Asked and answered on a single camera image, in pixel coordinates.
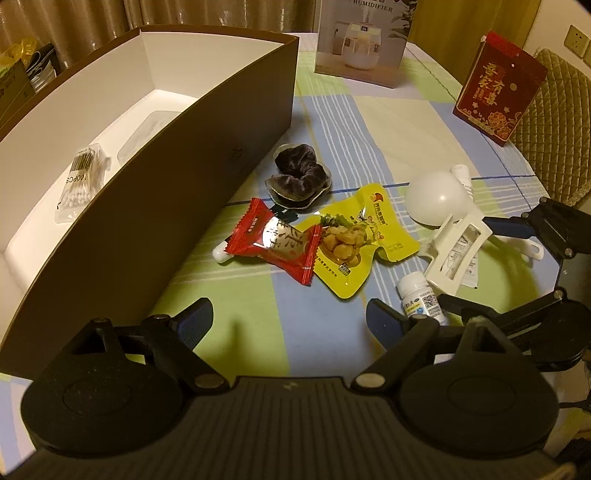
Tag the brown cardboard storage box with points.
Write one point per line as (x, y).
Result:
(184, 207)

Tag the red candy packet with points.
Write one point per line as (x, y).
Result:
(277, 244)

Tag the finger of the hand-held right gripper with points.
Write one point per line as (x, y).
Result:
(531, 310)
(501, 225)

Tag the white hair claw clip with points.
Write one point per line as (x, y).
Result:
(443, 272)

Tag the yellow snack packet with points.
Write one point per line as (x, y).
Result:
(369, 221)

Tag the small white tube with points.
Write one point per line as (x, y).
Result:
(461, 175)

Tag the beige curtain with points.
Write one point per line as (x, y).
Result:
(138, 14)

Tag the quilted chair cushion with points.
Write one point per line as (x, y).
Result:
(558, 138)

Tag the wall socket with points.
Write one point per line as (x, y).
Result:
(579, 41)

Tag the clear floss pick box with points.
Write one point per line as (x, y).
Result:
(143, 138)

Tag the humidifier carton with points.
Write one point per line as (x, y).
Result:
(360, 46)

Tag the white pill bottle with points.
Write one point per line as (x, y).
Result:
(415, 290)

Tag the clear cotton swab pack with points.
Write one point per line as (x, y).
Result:
(81, 184)

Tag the yellow plastic bag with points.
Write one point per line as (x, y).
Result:
(18, 53)

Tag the white cream tube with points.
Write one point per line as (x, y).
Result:
(220, 253)

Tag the white plastic spoon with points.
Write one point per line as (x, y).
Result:
(434, 194)

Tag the dark shopping bag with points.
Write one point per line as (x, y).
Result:
(44, 64)

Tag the dark velvet scrunchie in wrapper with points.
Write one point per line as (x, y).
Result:
(279, 190)

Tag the red gift box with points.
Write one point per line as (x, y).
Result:
(494, 92)

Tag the printed cardboard box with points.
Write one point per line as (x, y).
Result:
(14, 87)

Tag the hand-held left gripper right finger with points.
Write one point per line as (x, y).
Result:
(376, 319)

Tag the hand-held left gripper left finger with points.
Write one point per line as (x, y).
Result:
(198, 319)

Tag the dark green sachet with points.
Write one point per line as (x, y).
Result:
(282, 214)

